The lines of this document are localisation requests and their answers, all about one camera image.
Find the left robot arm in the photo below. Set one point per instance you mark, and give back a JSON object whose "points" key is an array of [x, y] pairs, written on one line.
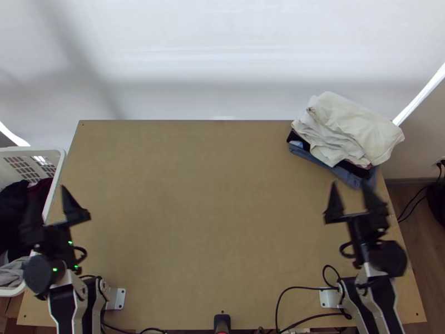
{"points": [[41, 275]]}

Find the heap of clothes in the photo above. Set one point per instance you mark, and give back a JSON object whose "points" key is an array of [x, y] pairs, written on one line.
{"points": [[14, 208]]}

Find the white laundry basket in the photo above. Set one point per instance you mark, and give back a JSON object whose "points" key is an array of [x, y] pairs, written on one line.
{"points": [[21, 163]]}

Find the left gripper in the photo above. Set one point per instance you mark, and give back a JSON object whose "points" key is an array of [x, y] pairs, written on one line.
{"points": [[55, 233]]}

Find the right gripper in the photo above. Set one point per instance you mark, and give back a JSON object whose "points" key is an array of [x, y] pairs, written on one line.
{"points": [[361, 229]]}

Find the pile of folded clothes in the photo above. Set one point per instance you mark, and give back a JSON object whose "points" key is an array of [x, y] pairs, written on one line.
{"points": [[347, 125]]}

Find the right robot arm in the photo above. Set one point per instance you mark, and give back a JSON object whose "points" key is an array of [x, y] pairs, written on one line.
{"points": [[386, 257]]}

